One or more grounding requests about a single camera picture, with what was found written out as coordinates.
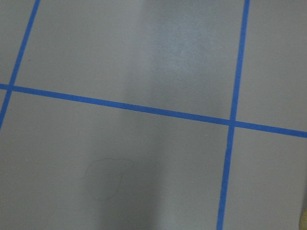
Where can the yellow object at edge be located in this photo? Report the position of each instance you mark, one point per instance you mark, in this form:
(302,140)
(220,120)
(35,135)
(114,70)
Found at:
(303,220)

